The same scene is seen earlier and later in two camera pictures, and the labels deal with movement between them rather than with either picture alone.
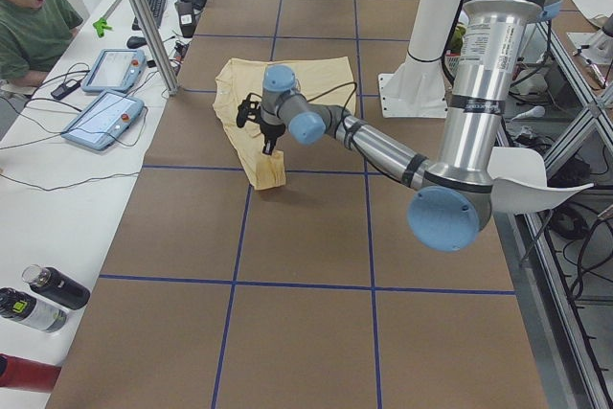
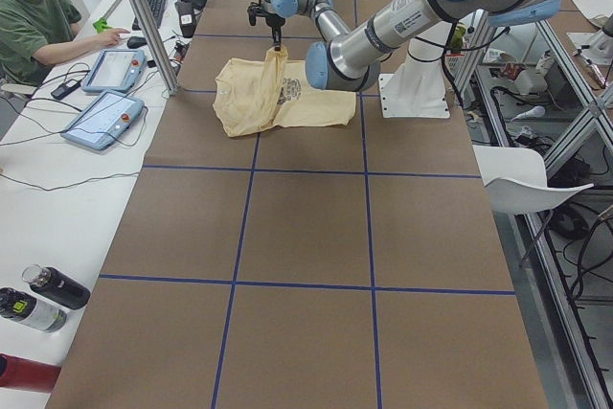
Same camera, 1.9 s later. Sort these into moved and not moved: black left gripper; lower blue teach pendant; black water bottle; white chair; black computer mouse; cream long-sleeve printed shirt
Moved: black left gripper; cream long-sleeve printed shirt
Not moved: lower blue teach pendant; black computer mouse; black water bottle; white chair
